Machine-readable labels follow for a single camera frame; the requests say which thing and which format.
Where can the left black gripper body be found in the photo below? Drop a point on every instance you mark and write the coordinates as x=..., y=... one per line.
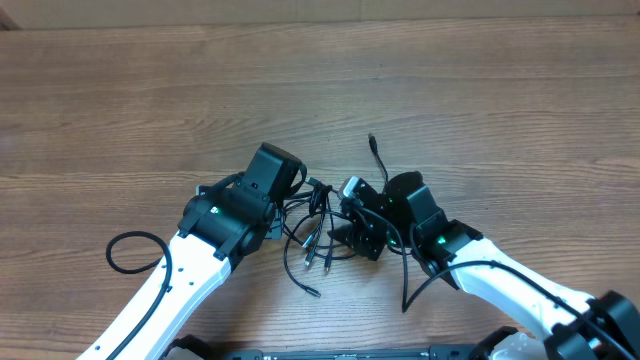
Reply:
x=276, y=227

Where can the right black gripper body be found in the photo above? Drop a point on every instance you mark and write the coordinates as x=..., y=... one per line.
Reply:
x=372, y=242

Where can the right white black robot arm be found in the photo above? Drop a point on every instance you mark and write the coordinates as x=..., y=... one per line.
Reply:
x=555, y=322

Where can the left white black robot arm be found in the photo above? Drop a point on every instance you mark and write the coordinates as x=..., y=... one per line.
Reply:
x=220, y=225

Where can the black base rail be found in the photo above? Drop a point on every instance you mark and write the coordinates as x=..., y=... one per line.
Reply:
x=191, y=347

